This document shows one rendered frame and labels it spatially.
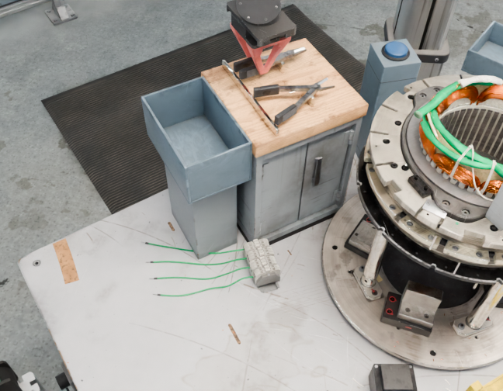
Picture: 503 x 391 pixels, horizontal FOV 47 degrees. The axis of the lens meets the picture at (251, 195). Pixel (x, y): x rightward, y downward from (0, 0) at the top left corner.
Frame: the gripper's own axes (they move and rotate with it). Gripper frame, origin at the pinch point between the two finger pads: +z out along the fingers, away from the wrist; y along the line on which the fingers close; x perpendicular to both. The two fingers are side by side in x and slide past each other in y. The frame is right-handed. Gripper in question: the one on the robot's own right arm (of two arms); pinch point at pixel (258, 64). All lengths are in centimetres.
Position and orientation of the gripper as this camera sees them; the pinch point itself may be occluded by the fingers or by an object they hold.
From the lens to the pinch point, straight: 95.4
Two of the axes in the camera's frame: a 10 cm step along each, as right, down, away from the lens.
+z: -0.2, 6.2, 7.9
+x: 8.7, -3.7, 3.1
